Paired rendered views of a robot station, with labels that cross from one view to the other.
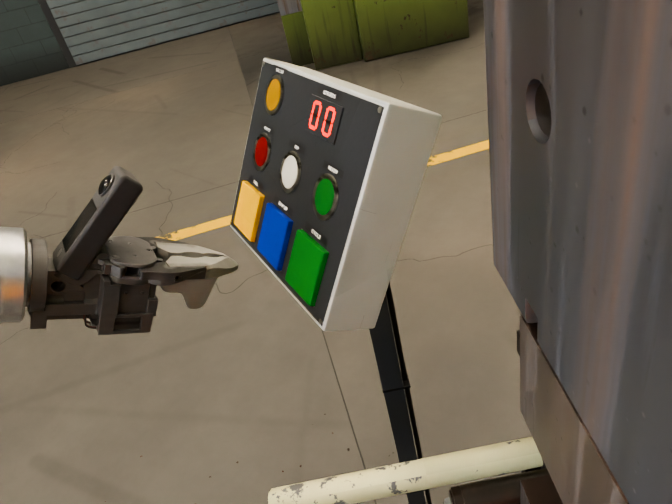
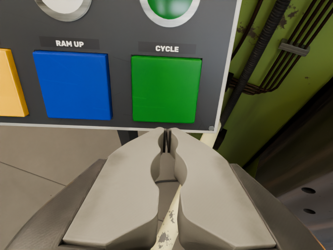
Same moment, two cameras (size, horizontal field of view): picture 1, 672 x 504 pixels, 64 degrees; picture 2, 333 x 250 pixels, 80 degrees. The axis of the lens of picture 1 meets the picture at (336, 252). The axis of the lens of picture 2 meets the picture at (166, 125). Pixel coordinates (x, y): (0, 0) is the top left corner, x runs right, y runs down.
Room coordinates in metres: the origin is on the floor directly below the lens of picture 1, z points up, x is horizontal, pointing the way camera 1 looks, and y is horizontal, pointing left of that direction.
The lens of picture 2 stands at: (0.51, 0.19, 1.18)
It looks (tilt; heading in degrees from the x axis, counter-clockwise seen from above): 57 degrees down; 289
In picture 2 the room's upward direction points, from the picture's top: 5 degrees clockwise
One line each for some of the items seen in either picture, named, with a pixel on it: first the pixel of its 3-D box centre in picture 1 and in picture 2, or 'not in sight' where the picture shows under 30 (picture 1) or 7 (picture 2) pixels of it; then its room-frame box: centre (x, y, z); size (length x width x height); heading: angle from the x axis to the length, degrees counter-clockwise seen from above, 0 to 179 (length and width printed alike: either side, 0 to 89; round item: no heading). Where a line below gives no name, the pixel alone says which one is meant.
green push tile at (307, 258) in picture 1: (308, 267); (165, 91); (0.56, 0.04, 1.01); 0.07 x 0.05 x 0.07; 22
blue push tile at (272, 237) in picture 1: (276, 236); (77, 87); (0.65, 0.08, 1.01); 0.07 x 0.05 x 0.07; 22
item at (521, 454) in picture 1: (406, 477); (192, 177); (0.49, -0.02, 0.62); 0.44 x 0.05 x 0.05; 87
